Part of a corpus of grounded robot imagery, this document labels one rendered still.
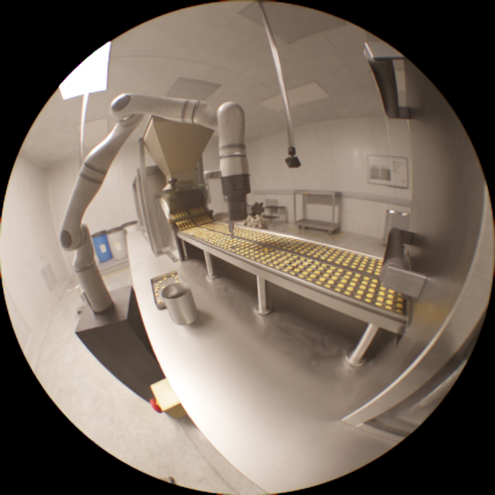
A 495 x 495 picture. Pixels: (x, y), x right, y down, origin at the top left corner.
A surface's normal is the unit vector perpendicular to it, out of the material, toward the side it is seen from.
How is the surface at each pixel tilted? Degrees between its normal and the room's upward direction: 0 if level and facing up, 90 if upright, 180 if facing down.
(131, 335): 90
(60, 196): 90
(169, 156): 118
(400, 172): 90
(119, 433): 0
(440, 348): 90
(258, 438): 0
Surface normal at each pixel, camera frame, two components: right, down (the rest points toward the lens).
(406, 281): -0.74, 0.30
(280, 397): -0.09, -0.93
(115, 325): 0.51, 0.26
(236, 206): -0.13, 0.03
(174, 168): 0.62, 0.62
